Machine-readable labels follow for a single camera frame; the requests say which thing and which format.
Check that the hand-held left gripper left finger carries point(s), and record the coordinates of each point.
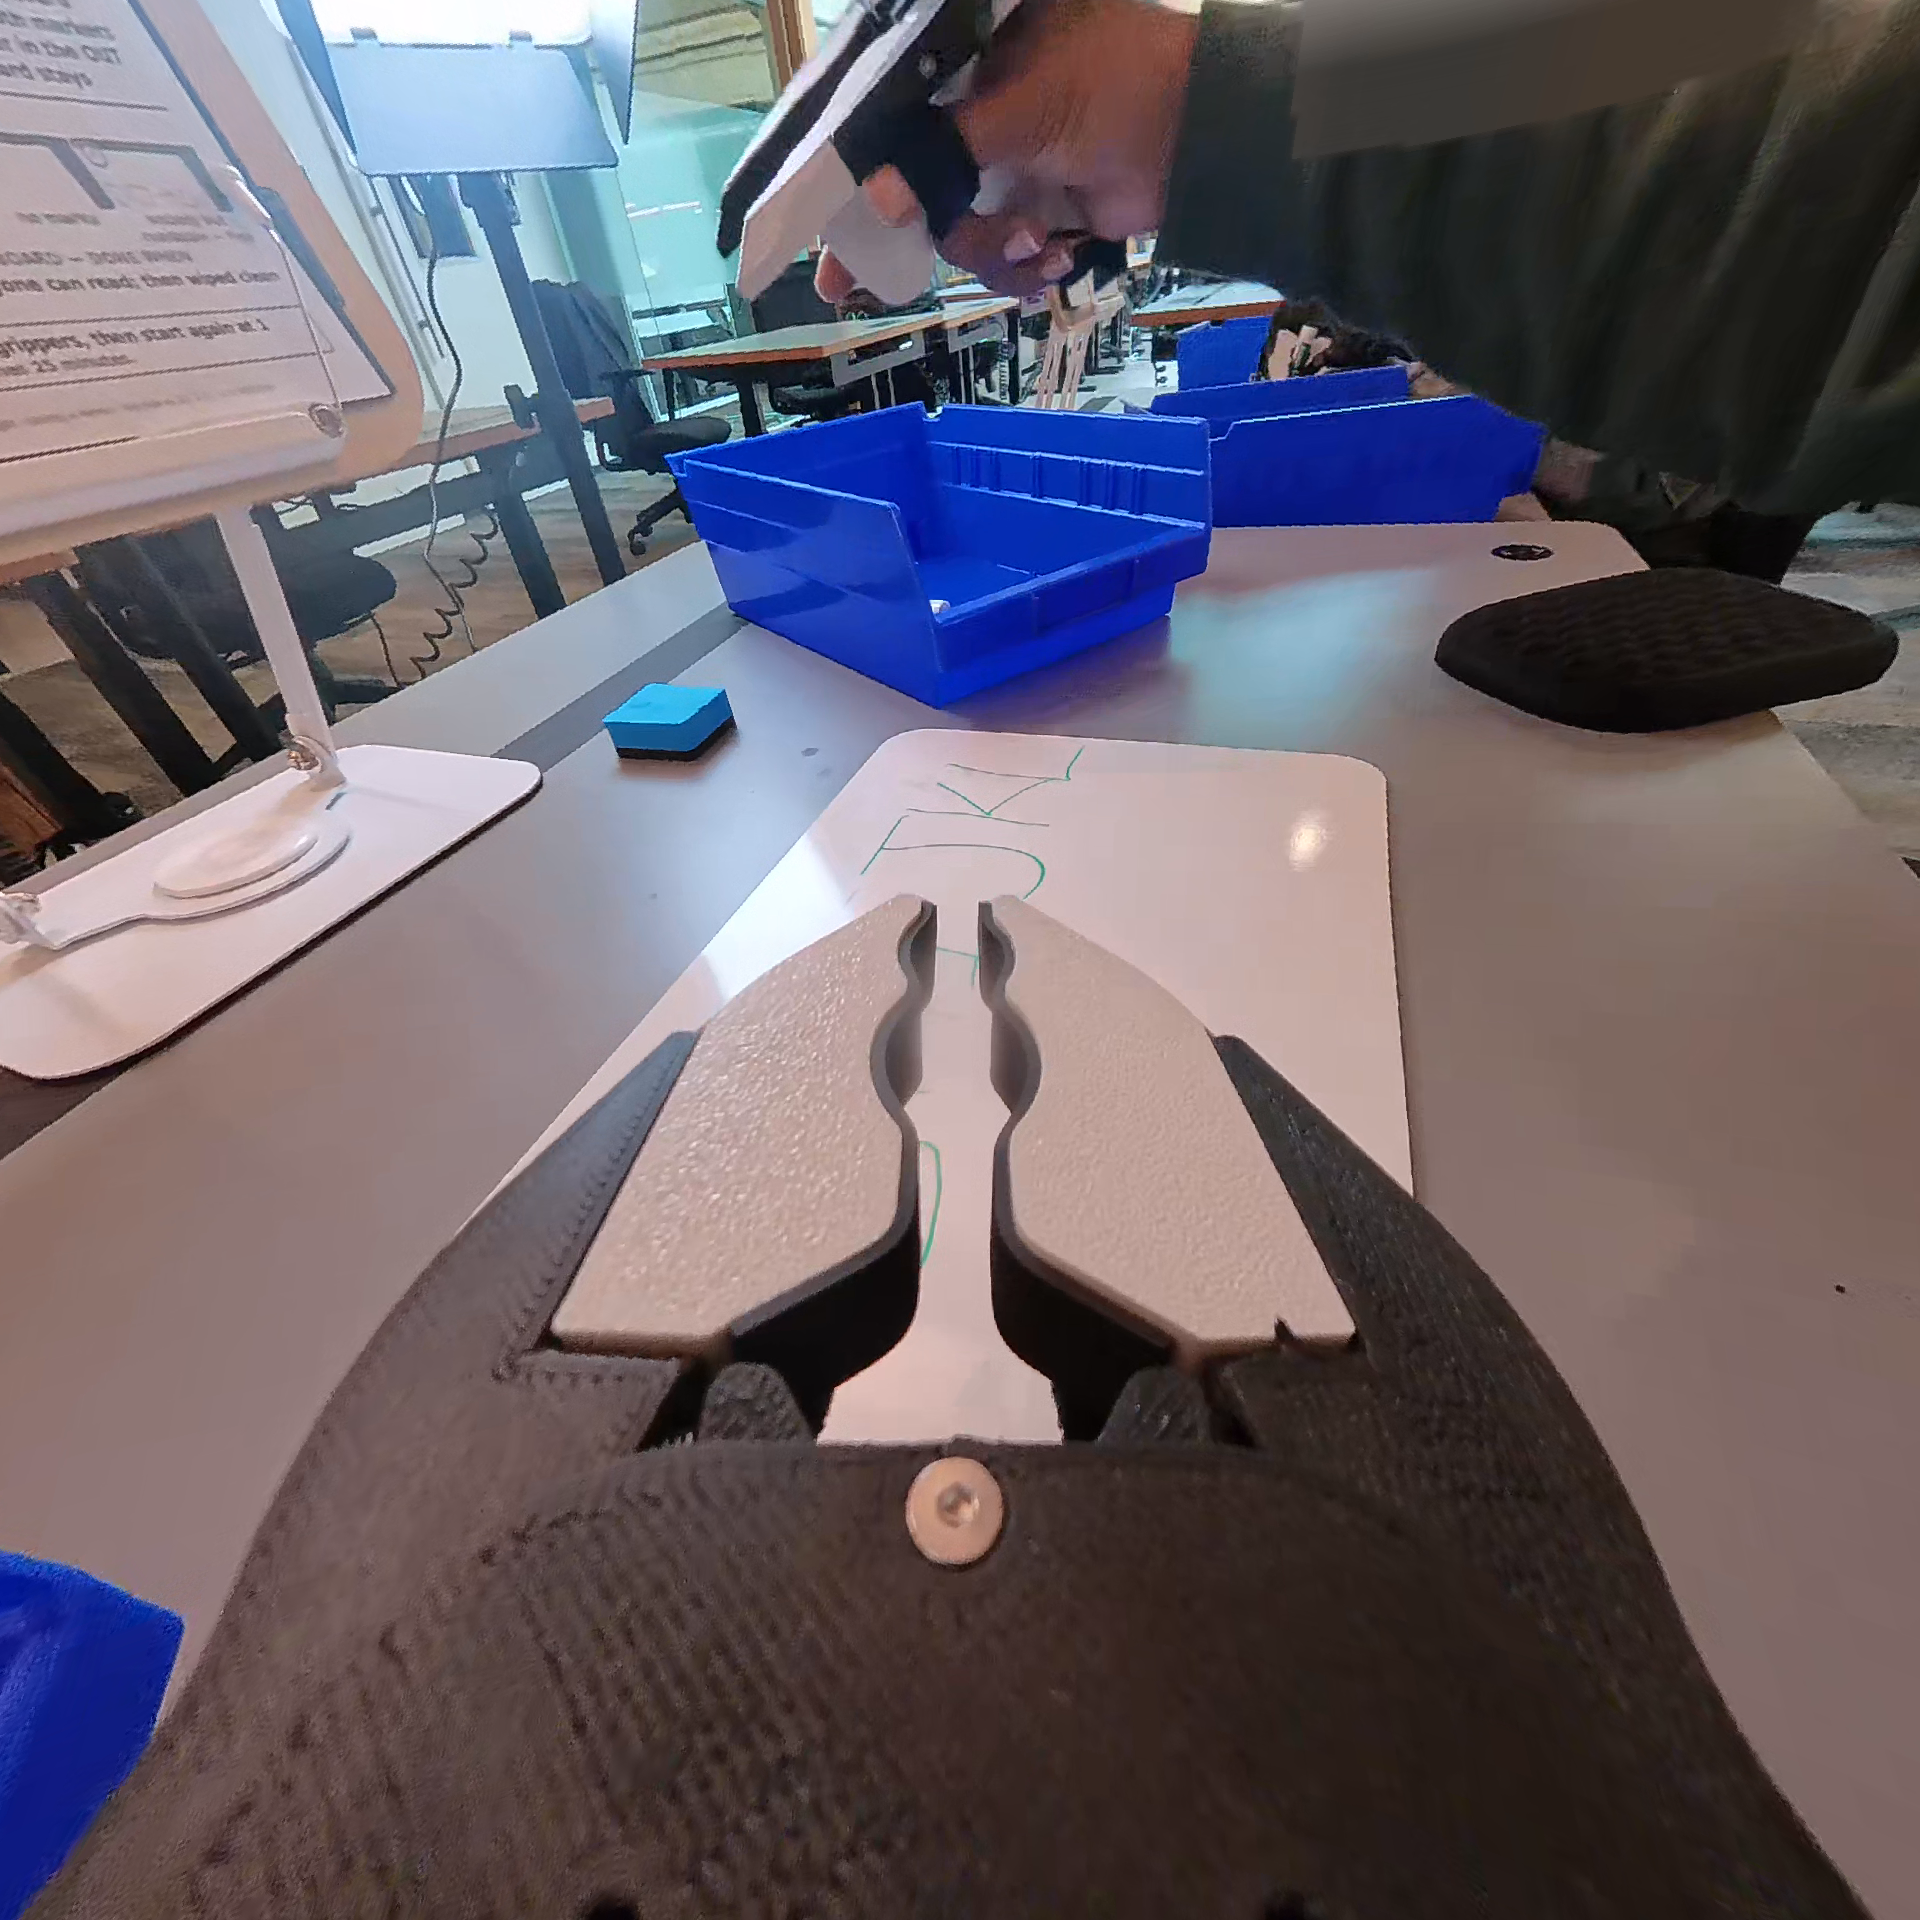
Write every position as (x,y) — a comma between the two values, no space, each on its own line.
(721,1184)

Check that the person's right forearm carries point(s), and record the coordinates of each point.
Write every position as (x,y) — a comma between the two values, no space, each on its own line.
(1501,300)

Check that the blue plastic bin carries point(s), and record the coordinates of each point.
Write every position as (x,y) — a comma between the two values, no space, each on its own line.
(1349,466)
(1224,352)
(77,1725)
(839,571)

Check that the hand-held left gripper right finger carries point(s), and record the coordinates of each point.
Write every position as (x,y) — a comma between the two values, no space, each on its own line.
(1171,1184)

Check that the black mesh cushion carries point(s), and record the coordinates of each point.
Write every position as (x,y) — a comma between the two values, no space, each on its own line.
(1665,647)

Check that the black office chair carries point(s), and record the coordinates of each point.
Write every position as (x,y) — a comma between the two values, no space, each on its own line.
(615,390)

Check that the white whiteboard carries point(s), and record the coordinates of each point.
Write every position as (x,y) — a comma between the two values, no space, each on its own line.
(1200,931)

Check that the white document stand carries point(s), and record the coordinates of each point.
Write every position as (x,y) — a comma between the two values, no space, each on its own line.
(301,839)

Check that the long wooden desk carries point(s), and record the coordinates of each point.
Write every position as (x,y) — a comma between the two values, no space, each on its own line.
(809,346)

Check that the grey tilted panel stand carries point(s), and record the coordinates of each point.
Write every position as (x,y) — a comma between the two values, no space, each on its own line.
(464,106)

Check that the blue whiteboard eraser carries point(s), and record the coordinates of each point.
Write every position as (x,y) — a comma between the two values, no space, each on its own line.
(667,720)

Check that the wooden frame stand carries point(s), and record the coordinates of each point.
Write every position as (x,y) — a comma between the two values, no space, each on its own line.
(1072,346)

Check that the person's right hand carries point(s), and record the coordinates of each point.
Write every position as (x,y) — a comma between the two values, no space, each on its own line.
(1095,135)

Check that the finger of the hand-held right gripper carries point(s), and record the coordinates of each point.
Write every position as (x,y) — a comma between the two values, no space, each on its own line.
(803,211)
(885,255)

